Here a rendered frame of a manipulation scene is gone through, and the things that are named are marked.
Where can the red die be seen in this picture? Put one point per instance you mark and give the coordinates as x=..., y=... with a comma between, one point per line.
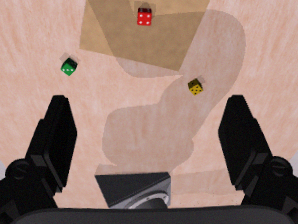
x=144, y=16

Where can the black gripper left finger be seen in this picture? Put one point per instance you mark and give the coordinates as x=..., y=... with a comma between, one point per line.
x=30, y=183

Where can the yellow die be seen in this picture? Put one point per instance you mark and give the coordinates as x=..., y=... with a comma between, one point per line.
x=195, y=87

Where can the green die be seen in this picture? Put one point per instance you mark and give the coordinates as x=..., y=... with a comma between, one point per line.
x=69, y=66

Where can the tan square mat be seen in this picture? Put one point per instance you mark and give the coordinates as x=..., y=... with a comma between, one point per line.
x=110, y=28

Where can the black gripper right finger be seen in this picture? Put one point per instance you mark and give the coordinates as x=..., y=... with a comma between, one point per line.
x=265, y=179

